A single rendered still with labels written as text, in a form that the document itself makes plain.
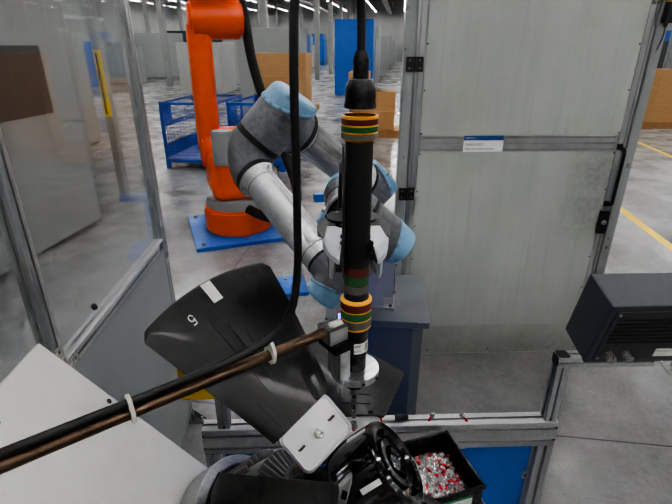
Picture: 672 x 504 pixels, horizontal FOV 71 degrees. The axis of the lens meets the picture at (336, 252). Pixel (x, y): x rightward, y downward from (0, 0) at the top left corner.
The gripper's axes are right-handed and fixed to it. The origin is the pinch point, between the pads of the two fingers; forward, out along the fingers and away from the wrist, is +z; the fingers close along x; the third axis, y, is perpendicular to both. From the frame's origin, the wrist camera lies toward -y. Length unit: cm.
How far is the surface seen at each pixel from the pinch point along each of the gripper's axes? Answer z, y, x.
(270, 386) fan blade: 1.7, 18.9, 11.6
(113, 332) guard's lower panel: -75, 60, 70
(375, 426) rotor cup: 3.7, 24.4, -2.6
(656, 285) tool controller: -38, 26, -70
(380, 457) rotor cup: 8.7, 24.7, -2.7
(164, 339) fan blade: 1.8, 11.0, 24.6
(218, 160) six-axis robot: -369, 71, 95
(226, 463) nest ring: -1.3, 36.0, 19.6
